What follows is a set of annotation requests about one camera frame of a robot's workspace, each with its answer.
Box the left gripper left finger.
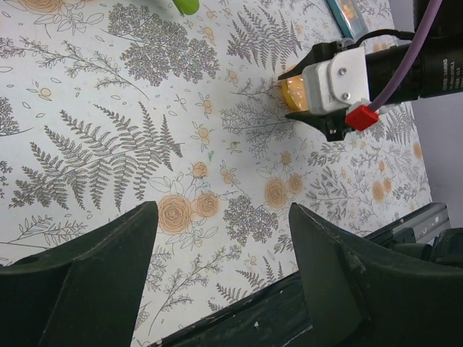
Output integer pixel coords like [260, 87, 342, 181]
[1, 201, 158, 346]

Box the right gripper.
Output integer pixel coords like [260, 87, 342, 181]
[278, 41, 365, 141]

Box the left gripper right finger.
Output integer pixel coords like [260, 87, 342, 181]
[289, 203, 462, 346]

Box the orange round pill case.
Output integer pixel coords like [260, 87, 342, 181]
[281, 74, 309, 111]

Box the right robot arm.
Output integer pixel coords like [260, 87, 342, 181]
[279, 1, 462, 142]

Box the blue rectangular pill box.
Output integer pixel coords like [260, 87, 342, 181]
[326, 0, 369, 40]

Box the white radish with leaf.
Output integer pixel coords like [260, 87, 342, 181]
[173, 0, 200, 16]

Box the floral table mat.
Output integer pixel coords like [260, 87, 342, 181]
[1, 1, 431, 346]

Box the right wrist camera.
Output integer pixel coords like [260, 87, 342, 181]
[302, 48, 379, 134]

